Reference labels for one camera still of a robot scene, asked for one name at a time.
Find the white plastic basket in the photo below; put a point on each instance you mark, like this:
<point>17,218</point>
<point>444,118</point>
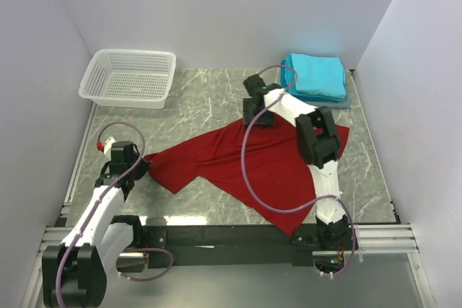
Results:
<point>129,78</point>

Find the red t shirt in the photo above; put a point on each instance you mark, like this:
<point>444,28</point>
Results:
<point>276,171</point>

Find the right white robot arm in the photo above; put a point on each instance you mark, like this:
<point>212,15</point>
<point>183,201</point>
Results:
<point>318,144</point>

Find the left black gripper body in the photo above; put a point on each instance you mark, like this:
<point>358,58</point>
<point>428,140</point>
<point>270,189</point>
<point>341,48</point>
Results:
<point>136,165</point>

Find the black base beam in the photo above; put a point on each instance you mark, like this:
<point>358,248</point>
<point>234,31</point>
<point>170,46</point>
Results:
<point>228,245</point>

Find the left aluminium rail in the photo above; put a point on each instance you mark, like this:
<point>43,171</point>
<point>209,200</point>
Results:
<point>54,233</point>

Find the dark teal folded shirt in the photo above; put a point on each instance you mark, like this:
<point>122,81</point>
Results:
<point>288,81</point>

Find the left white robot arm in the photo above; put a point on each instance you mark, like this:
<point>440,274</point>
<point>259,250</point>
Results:
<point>75,272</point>

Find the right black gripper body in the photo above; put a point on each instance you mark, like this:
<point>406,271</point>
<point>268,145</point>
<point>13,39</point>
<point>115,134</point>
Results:
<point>258,117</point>

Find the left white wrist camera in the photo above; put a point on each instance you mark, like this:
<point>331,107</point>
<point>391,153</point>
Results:
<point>105,146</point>

